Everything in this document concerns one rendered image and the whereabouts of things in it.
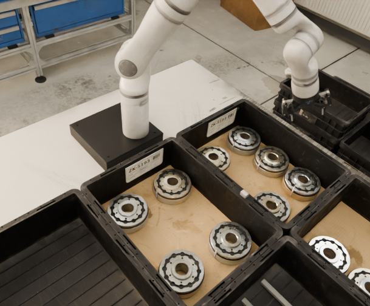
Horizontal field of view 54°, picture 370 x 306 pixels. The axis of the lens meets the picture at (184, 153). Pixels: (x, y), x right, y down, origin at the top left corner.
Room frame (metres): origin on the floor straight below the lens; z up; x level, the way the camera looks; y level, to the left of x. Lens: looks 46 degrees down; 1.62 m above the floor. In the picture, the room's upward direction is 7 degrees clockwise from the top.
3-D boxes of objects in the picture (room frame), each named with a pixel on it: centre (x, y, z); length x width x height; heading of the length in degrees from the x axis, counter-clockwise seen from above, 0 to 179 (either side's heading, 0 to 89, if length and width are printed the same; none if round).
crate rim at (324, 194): (0.71, -0.21, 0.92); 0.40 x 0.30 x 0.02; 47
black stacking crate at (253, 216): (0.49, 0.00, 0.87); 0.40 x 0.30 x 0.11; 47
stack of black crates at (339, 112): (1.56, -0.68, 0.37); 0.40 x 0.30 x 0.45; 47
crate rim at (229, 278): (0.49, 0.00, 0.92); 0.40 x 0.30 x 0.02; 47
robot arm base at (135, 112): (0.93, 0.18, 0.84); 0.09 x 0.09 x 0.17; 36
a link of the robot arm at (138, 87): (0.93, 0.19, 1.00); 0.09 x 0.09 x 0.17; 85
